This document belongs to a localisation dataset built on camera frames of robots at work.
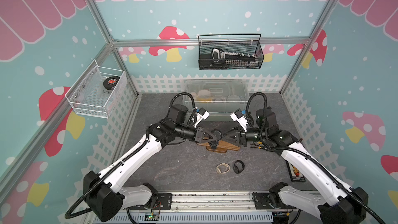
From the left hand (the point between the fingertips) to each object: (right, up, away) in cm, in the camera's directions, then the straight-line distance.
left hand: (213, 141), depth 65 cm
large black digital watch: (+1, -6, +19) cm, 20 cm away
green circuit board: (-28, -36, +6) cm, 46 cm away
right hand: (+5, +2, +2) cm, 6 cm away
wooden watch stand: (+7, -7, +20) cm, 22 cm away
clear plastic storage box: (+6, +20, +30) cm, 37 cm away
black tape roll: (-52, +28, +14) cm, 61 cm away
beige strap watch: (+4, -19, +16) cm, 25 cm away
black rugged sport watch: (+2, +3, +1) cm, 4 cm away
